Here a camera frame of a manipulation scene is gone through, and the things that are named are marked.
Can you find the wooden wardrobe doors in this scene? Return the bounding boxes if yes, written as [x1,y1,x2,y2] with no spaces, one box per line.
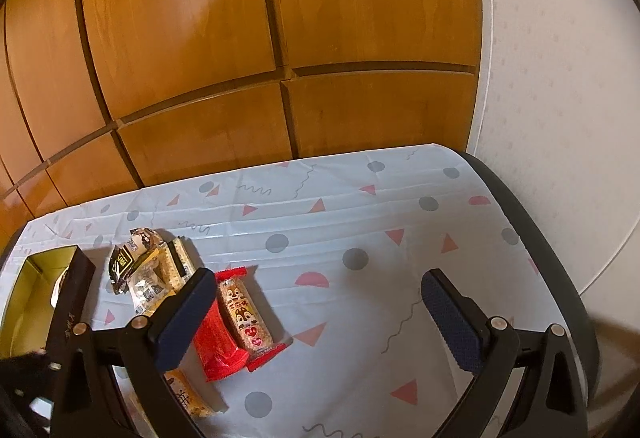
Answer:
[0,0,485,251]

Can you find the dark box with gold inside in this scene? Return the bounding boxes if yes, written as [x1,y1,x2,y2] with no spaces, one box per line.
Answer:
[0,245,97,366]

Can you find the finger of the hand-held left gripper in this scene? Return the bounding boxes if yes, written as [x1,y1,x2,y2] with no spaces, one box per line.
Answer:
[0,351,51,389]

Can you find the white patterned tablecloth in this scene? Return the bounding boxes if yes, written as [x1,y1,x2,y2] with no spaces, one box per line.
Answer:
[0,144,551,438]

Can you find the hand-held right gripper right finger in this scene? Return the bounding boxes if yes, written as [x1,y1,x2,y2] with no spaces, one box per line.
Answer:
[420,268,590,438]

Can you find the clear white snack packet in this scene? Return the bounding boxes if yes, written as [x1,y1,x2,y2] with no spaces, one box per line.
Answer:
[127,263,176,317]

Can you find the yellow snack packet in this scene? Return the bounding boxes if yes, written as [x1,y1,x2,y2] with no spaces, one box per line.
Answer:
[127,365,221,420]

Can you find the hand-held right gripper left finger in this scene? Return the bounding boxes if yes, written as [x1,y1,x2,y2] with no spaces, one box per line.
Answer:
[49,267,217,438]

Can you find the plain red snack packet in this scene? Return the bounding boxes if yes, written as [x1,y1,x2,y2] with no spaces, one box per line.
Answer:
[192,300,249,381]

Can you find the dark gold-label snack packet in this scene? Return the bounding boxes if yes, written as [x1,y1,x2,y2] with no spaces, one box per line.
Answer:
[109,244,138,295]

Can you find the cartoon rice bar packet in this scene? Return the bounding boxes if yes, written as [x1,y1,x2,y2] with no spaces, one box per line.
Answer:
[215,266,287,373]

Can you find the brown snack packet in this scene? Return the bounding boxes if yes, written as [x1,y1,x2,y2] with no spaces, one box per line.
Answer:
[129,227,168,264]

